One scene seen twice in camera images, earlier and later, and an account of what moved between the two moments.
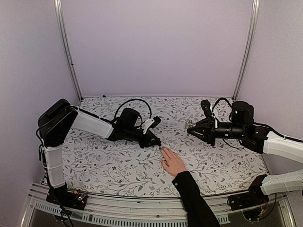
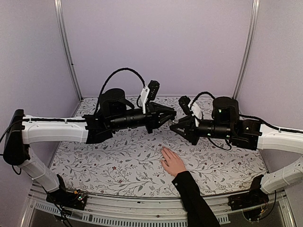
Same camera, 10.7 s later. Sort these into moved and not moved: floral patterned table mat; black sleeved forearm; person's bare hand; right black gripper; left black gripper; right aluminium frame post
Moved: right black gripper; left black gripper
Not moved: person's bare hand; floral patterned table mat; right aluminium frame post; black sleeved forearm
